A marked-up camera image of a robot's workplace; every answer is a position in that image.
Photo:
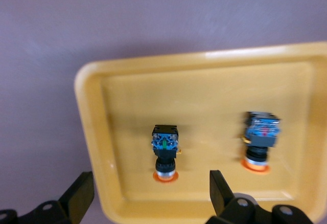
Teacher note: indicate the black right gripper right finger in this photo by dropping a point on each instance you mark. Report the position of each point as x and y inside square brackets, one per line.
[222, 201]

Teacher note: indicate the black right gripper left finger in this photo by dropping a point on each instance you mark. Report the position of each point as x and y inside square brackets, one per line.
[74, 203]

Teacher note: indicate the yellow push button red contact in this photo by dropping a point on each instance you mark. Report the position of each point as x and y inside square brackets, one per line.
[263, 132]

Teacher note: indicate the yellow push button green contact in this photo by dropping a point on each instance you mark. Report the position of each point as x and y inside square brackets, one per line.
[164, 142]

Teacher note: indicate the yellow plastic tray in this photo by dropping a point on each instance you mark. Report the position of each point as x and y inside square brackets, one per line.
[204, 93]

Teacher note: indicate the large table cover mat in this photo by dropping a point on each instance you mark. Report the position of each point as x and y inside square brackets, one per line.
[76, 17]

